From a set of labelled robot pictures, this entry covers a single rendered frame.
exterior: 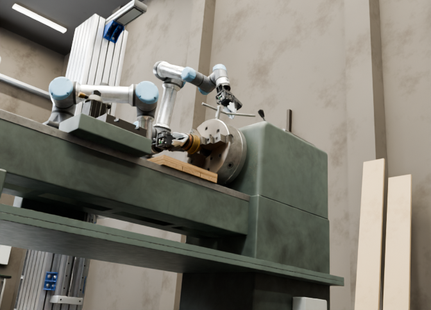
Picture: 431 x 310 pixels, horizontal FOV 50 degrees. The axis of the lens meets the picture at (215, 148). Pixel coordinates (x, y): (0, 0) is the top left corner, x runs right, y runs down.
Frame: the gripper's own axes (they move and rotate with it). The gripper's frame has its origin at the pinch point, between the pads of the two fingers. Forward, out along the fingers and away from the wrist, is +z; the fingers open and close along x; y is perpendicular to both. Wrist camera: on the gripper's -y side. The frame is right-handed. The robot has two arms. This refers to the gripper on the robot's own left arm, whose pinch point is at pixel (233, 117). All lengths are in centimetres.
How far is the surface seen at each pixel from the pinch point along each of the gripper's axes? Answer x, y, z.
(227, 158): 3.3, 17.3, 34.4
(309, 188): 10, -37, 39
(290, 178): 10.4, -20.7, 37.8
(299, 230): 2, -29, 61
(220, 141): 4.8, 21.6, 27.1
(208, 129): -3.4, 18.5, 13.3
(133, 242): 2, 73, 85
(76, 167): -3, 91, 59
